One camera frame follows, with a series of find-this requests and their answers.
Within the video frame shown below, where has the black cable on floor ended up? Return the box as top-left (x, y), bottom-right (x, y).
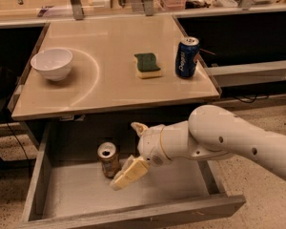
top-left (233, 94), bottom-right (270, 104)

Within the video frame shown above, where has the blue Pepsi can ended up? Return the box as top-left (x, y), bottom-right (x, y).
top-left (175, 36), bottom-right (199, 78)

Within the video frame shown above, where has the grey metal post left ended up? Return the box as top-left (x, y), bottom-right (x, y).
top-left (70, 0), bottom-right (84, 20)

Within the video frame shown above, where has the orange soda can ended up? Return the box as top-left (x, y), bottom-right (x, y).
top-left (97, 142), bottom-right (121, 178)

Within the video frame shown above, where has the grey open drawer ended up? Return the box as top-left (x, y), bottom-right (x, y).
top-left (19, 117), bottom-right (246, 229)

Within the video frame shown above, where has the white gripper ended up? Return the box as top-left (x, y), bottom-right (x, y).
top-left (110, 122), bottom-right (171, 191)

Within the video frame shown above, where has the white bowl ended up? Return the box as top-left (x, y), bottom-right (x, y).
top-left (31, 48), bottom-right (73, 81)

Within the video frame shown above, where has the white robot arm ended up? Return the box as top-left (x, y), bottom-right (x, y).
top-left (111, 105), bottom-right (286, 190)

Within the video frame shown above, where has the counter cabinet with beige top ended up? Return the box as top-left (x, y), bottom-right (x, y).
top-left (10, 15), bottom-right (219, 121)

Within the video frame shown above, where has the green yellow sponge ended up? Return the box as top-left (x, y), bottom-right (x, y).
top-left (134, 52), bottom-right (162, 79)

